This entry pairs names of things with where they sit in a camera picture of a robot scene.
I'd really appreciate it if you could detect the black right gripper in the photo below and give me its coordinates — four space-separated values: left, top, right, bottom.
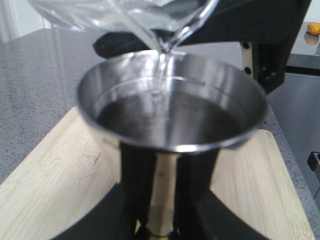
92 0 308 95

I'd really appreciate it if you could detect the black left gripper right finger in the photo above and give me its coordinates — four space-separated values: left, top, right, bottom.
174 190 267 240

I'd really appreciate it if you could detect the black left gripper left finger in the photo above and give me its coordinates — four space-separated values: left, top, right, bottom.
54 184 136 240

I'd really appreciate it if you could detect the wooden cutting board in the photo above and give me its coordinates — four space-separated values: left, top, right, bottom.
0 107 314 240

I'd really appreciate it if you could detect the small orange object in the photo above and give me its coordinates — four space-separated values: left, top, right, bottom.
307 21 320 36

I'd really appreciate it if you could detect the steel double jigger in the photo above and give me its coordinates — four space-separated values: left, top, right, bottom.
76 50 268 240

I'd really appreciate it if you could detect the glass beaker with liquid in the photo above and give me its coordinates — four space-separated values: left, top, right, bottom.
29 0 218 53

